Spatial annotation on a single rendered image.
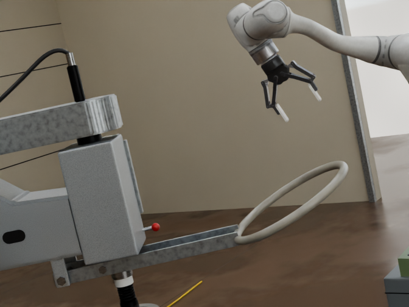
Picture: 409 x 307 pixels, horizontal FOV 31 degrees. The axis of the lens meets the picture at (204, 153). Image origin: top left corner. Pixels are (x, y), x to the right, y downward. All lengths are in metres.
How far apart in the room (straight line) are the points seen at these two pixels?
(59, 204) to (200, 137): 5.79
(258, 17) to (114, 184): 0.76
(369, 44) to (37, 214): 1.31
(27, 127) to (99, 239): 0.46
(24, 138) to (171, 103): 5.94
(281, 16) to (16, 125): 0.99
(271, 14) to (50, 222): 1.06
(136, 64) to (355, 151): 2.83
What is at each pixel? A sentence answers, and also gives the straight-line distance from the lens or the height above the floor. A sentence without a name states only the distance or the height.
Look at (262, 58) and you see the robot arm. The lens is 2.53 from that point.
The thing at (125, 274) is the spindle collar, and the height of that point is 1.07.
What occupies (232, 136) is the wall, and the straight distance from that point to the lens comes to 8.12.
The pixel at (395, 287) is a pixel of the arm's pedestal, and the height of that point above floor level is 0.76.
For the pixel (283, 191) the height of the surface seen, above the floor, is 1.20.
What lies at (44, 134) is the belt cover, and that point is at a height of 1.63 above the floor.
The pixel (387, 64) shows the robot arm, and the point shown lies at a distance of 2.73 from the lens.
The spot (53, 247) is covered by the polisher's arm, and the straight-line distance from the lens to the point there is 2.71.
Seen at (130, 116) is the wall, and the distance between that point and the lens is 8.95.
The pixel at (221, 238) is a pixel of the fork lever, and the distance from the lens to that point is 2.66.
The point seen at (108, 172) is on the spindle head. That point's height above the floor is 1.46.
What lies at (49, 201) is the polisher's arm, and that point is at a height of 1.40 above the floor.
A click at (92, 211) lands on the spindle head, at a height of 1.33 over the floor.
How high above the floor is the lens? 1.79
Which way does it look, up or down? 8 degrees down
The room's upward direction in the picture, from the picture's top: 12 degrees counter-clockwise
